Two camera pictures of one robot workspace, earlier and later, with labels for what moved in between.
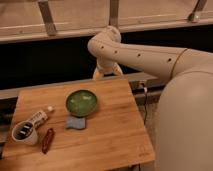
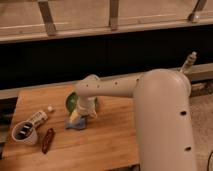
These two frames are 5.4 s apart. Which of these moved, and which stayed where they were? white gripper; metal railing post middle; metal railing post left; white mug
Moved: white gripper
Stayed: metal railing post left; metal railing post middle; white mug
